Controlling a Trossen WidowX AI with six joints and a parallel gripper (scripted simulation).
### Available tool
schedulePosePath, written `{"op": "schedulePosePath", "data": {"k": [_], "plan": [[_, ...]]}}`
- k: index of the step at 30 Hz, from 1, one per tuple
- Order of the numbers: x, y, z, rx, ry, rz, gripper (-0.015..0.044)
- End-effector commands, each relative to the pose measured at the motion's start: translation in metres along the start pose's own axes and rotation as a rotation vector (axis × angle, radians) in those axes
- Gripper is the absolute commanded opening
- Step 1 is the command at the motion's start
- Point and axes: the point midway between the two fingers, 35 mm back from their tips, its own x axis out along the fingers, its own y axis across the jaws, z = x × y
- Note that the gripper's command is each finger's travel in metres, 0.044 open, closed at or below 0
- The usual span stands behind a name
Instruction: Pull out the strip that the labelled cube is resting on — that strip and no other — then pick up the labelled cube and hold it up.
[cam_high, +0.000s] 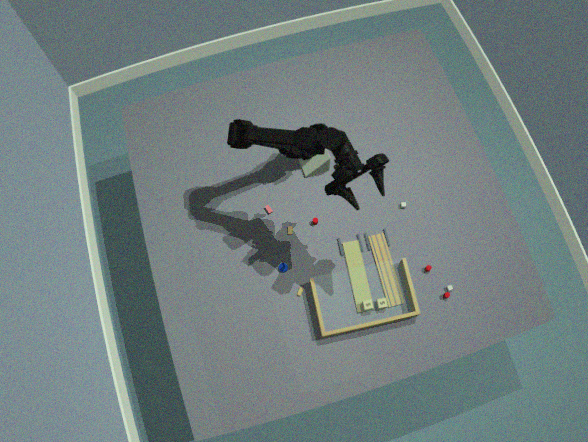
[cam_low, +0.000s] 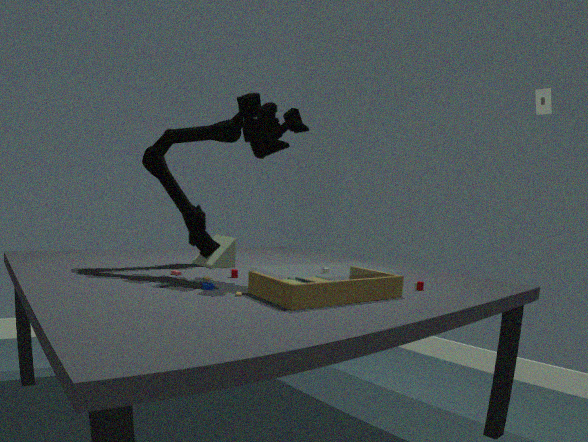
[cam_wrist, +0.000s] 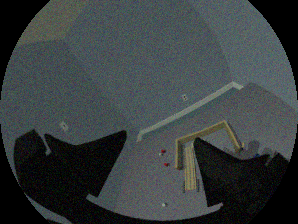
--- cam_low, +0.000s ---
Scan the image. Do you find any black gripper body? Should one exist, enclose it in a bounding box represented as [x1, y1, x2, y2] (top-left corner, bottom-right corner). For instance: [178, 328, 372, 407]
[250, 108, 302, 159]

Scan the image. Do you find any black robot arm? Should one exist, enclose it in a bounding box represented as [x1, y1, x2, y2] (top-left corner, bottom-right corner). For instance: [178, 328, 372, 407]
[142, 93, 279, 258]

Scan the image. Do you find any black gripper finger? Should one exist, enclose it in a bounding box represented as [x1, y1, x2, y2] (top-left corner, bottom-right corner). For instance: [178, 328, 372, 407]
[289, 112, 309, 133]
[260, 133, 290, 156]

